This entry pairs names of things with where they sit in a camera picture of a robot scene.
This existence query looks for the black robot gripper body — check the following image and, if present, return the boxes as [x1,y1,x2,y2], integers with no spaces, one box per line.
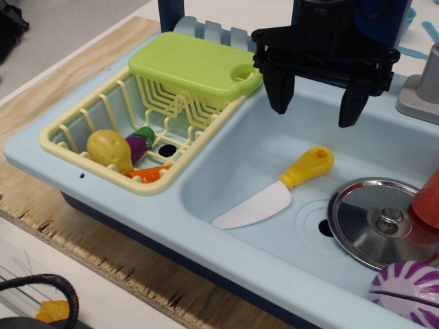
[251,1,401,95]

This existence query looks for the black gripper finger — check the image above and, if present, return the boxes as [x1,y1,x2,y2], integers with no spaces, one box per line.
[262,65,296,114]
[338,84,370,127]

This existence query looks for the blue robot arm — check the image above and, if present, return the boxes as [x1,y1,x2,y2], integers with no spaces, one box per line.
[251,1,411,127]

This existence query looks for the green plastic cutting board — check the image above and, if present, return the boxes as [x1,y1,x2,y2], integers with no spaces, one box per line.
[128,32,262,101]

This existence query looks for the wooden board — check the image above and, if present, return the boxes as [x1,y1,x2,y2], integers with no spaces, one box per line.
[1,14,286,328]

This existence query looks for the light blue plate holder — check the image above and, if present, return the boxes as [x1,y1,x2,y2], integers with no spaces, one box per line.
[174,16,257,53]

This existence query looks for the grey toy faucet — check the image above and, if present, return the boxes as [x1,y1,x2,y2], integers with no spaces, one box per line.
[396,43,438,125]

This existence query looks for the blue plastic utensil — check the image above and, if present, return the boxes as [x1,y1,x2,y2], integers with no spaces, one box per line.
[398,8,438,59]

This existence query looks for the silver metal pot lid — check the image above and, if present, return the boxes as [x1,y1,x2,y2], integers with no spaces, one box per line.
[328,178,438,270]

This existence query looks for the light blue toy sink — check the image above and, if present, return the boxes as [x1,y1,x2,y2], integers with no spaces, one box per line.
[3,32,438,328]

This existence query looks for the red plastic cup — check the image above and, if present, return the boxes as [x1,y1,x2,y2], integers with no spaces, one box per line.
[412,170,438,229]

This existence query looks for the purple toy eggplant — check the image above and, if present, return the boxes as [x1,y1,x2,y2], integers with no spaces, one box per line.
[126,127,156,165]

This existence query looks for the cream plastic dish rack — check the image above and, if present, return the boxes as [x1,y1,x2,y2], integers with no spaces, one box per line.
[39,69,244,195]

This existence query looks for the orange toy carrot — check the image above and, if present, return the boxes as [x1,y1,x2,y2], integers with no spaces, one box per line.
[126,166,171,184]

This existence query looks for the yellow toy potato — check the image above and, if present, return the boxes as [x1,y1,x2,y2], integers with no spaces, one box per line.
[86,130,133,174]

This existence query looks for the purple white toy onion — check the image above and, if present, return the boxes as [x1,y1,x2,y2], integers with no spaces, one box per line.
[369,260,438,328]

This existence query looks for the black bag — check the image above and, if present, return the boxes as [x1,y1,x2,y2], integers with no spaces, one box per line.
[1,0,29,64]

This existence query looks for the yellow tape piece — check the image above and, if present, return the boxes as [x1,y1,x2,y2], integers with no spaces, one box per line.
[35,300,69,324]

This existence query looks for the yellow handled white toy knife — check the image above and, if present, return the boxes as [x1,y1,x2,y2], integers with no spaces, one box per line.
[212,146,334,230]

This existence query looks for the black braided cable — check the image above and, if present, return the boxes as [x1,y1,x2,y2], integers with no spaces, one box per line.
[0,273,80,329]

